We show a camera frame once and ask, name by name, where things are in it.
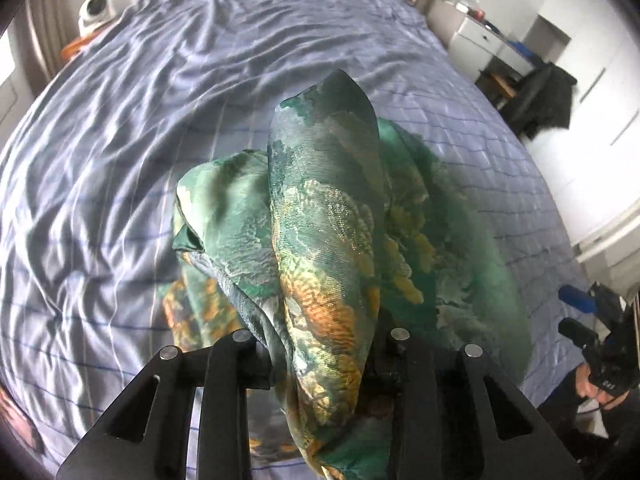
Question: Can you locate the white wardrobe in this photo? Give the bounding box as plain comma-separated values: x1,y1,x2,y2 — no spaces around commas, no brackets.
527,0,639,245

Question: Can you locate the right hand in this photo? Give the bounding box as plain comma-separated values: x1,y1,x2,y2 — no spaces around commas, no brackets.
575,363,629,410

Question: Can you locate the blue checked bed cover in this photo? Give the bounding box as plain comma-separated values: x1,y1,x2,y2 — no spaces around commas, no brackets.
1,0,579,474

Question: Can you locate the beige curtain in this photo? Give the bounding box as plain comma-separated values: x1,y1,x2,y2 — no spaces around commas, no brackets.
26,0,76,80

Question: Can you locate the green landscape print silk garment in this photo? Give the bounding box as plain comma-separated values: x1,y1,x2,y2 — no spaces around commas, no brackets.
163,70,532,479

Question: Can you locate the white round fan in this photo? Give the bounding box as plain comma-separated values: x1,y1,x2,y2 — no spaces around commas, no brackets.
78,0,116,38

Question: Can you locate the black jacket on chair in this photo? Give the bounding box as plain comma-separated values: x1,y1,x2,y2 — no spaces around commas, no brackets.
500,63,577,141

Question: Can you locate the white desk with drawers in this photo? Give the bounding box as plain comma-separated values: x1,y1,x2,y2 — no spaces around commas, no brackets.
426,0,534,82

